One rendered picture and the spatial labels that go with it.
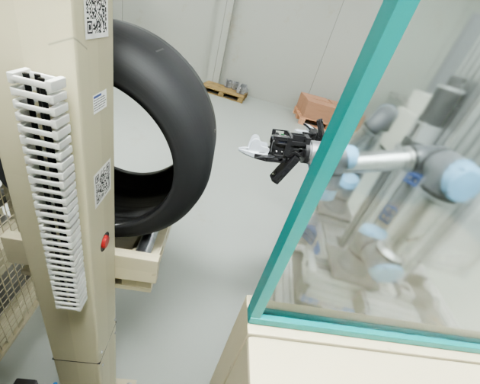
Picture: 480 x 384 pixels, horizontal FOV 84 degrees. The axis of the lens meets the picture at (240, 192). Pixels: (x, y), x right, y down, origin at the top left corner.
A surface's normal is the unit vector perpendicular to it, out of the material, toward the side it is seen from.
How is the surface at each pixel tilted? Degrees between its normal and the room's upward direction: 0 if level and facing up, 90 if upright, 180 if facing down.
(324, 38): 90
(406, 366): 0
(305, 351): 0
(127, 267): 90
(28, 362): 0
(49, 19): 90
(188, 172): 89
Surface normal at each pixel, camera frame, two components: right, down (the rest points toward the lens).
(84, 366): 0.01, 0.55
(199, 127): 0.72, 0.20
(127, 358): 0.25, -0.81
